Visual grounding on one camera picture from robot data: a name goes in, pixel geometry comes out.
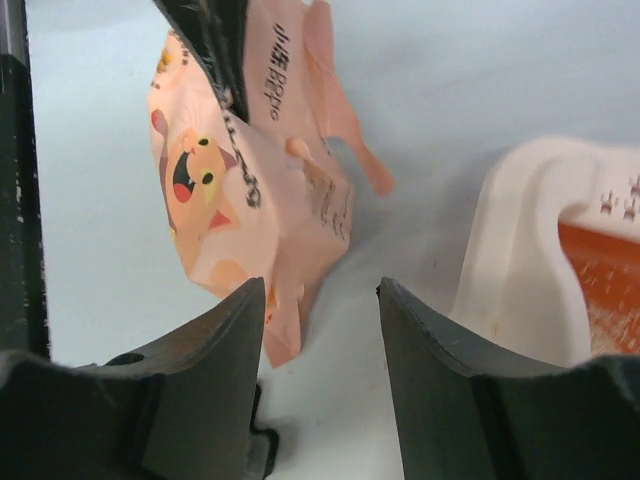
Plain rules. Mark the pink cat litter bag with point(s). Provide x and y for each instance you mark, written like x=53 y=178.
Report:
x=263 y=198

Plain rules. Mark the beige litter pellets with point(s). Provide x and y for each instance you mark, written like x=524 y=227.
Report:
x=612 y=297

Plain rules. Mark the black bag clip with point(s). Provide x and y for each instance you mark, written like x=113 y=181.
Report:
x=263 y=445

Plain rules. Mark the white and orange litter box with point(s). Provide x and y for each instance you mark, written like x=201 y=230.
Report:
x=545 y=210

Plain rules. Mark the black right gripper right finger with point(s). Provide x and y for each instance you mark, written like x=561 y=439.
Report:
x=467 y=408

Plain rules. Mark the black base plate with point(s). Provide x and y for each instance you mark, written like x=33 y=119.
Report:
x=24 y=318

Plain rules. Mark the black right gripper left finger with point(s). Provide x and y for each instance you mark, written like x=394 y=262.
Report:
x=179 y=407

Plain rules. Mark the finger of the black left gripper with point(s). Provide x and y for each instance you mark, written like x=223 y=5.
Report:
x=214 y=32

